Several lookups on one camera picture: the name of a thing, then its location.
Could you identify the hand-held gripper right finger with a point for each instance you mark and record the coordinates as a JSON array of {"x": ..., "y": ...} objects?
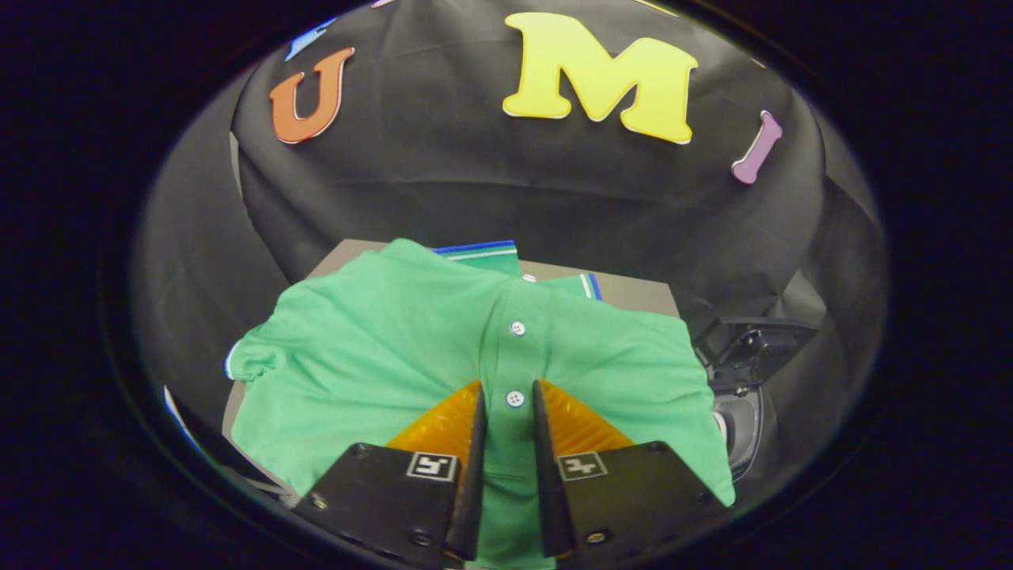
[{"x": 548, "y": 475}]

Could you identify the dark washing machine lid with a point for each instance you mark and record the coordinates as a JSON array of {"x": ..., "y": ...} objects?
[{"x": 760, "y": 344}]

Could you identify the grey cabinet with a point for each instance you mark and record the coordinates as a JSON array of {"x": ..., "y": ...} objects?
[{"x": 637, "y": 297}]

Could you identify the black backdrop cloth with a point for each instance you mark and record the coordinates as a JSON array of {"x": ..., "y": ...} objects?
[{"x": 475, "y": 182}]

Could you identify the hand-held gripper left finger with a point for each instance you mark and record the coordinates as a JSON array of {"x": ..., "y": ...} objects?
[{"x": 473, "y": 475}]

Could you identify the green polo shirt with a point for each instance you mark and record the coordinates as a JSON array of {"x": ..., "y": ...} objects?
[{"x": 380, "y": 356}]

